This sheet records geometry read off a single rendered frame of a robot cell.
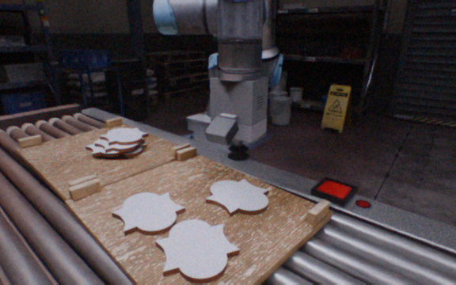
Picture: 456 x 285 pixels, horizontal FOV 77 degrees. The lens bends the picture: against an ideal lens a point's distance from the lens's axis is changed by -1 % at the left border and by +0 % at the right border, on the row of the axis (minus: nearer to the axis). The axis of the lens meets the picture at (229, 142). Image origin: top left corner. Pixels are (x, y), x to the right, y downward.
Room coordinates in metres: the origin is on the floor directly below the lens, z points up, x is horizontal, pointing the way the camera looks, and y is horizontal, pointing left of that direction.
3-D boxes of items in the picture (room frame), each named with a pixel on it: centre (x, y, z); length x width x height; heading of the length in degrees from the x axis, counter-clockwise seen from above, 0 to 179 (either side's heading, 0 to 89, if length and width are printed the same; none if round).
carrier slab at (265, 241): (0.49, 0.07, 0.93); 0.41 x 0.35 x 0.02; 46
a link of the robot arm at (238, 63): (0.52, -0.01, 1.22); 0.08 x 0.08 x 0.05
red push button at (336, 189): (0.57, -0.23, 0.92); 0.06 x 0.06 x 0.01; 50
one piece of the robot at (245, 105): (0.50, 0.00, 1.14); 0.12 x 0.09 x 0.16; 149
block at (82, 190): (0.53, 0.30, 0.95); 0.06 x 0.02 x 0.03; 136
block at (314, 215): (0.45, -0.16, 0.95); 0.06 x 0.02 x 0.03; 136
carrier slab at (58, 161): (0.78, 0.37, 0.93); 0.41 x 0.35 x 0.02; 48
